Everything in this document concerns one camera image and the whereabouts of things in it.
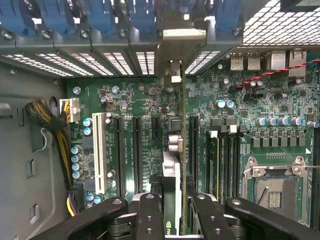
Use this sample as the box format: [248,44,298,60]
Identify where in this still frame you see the empty RAM slot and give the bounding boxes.
[236,124,245,203]
[219,124,229,203]
[227,124,238,203]

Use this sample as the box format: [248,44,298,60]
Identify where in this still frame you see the long black expansion slot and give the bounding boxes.
[188,114,200,185]
[131,115,144,195]
[113,115,126,198]

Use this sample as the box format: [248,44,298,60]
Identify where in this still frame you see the white expansion slot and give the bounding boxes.
[91,112,109,195]

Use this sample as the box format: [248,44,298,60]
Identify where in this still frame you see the short black expansion slot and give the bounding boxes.
[150,114,162,141]

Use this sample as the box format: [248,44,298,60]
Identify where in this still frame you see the CPU socket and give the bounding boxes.
[241,155,312,227]

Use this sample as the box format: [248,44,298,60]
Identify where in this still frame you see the white power connector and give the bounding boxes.
[59,97,81,124]

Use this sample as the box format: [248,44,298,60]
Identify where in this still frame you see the green motherboard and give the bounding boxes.
[65,48,320,232]

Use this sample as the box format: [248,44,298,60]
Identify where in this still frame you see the silver USB port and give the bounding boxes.
[246,51,261,71]
[229,51,245,71]

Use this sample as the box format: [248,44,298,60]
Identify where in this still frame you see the silver network port block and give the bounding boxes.
[270,49,308,77]

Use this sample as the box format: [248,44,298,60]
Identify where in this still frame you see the open PC case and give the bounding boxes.
[0,0,320,240]

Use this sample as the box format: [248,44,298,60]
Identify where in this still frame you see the blue card retention clip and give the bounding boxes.
[0,0,36,37]
[87,0,118,35]
[37,0,76,36]
[216,0,243,34]
[128,0,158,34]

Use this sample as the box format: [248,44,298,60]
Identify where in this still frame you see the yellow and purple wires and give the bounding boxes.
[65,191,80,218]

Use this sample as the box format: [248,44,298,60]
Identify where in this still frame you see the sleeved yellow black cable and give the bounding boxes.
[24,98,76,195]

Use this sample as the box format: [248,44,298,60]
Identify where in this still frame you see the red black twisted wire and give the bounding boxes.
[235,58,320,90]

